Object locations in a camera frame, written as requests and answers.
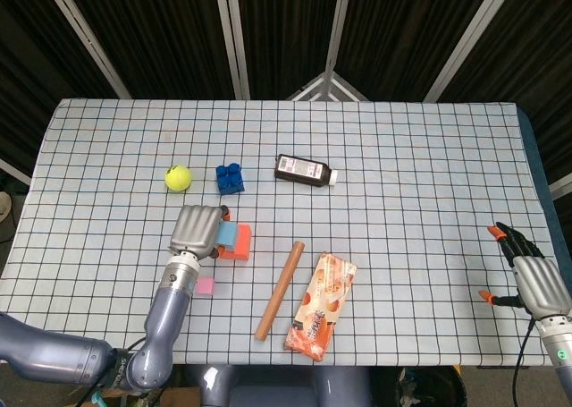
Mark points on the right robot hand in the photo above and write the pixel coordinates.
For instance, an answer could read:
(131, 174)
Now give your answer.
(543, 286)

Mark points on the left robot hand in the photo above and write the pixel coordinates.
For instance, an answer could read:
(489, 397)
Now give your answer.
(196, 230)

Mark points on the medium light blue foam cube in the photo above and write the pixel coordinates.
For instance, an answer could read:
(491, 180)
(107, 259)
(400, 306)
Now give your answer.
(228, 237)

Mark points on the small pink foam cube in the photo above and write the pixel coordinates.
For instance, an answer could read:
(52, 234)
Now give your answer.
(206, 287)

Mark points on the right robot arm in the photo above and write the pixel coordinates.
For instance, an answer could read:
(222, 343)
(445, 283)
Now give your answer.
(558, 358)

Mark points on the large orange foam cube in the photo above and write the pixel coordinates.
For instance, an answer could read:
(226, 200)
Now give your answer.
(243, 243)

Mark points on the yellow tennis ball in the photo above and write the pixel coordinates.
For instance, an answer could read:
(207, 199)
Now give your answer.
(179, 179)

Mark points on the blue studded toy brick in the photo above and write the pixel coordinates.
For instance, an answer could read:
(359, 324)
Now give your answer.
(230, 181)

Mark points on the wooden rolling pin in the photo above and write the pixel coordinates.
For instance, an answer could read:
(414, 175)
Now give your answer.
(280, 290)

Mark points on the brown bottle white cap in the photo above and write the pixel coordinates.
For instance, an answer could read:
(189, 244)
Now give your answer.
(299, 170)

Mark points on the black trash bin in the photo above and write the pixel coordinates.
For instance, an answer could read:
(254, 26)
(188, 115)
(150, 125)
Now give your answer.
(447, 389)

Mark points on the orange snack package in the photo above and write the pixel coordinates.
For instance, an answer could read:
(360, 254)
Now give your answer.
(319, 308)

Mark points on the checkered light blue tablecloth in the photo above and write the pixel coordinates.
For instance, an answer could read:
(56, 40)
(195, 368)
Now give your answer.
(402, 246)

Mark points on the blue-grey robot torso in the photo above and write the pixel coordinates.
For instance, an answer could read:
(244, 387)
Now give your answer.
(268, 389)

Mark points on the white round object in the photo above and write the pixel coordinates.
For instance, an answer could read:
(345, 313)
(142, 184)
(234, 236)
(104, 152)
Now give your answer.
(4, 206)

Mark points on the white triangular screen foot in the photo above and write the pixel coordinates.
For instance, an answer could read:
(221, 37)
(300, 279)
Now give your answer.
(327, 87)

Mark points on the white double screen frame post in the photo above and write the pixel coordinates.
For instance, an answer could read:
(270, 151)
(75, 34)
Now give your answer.
(227, 38)

